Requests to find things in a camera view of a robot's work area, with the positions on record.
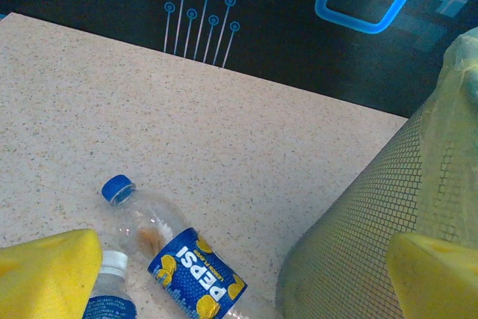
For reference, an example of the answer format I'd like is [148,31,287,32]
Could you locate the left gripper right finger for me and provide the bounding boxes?
[386,232,478,319]

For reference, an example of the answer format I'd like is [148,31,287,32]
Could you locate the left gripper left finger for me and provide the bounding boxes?
[0,228,105,319]

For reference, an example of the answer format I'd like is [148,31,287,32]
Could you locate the Pocari Sweat plastic bottle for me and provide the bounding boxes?
[82,250,138,319]

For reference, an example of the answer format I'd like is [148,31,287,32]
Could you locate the Pepsi lemon plastic bottle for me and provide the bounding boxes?
[101,173,285,319]

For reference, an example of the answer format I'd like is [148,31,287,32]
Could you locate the round mesh waste bin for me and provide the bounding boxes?
[275,102,478,319]

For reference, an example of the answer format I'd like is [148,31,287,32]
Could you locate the yellow plastic bin liner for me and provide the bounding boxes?
[418,26,478,251]

